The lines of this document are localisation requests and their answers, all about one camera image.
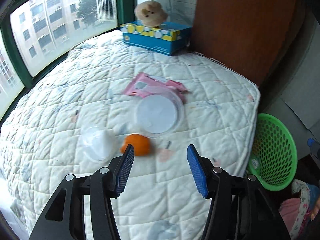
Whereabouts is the brown wooden cabinet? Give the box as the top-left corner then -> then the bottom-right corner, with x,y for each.
190,0 -> 306,86

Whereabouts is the green window frame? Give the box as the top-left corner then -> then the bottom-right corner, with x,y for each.
1,0 -> 136,120

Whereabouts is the green plastic trash basket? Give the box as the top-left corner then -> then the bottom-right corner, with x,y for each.
247,113 -> 298,191

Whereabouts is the white quilted mattress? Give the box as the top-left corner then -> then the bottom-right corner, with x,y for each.
1,30 -> 260,239

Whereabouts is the beige plush toy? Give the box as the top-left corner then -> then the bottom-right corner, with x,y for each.
135,0 -> 168,28

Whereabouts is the small clear plastic cup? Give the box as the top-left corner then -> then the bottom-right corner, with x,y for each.
80,126 -> 116,163

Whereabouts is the pink plastic wrapper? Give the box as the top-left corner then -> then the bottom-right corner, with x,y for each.
123,72 -> 189,103

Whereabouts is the clear round plastic container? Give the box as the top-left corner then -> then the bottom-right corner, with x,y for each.
135,91 -> 184,138

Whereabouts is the blue yellow tissue box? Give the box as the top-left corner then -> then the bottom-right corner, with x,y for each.
120,21 -> 191,55

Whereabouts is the floral fabric pile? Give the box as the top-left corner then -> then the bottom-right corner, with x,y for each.
279,179 -> 319,239

